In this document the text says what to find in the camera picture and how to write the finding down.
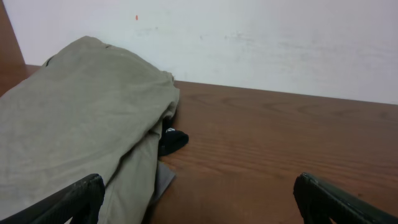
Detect black garment with red trim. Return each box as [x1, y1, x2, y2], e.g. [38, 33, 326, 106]
[158, 118, 189, 157]

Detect grey shorts on pile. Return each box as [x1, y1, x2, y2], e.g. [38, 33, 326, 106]
[1, 36, 180, 223]

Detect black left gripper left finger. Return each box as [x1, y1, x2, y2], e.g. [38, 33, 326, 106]
[1, 174, 105, 224]

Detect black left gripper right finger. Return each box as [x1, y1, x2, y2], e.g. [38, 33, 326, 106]
[293, 172, 397, 224]

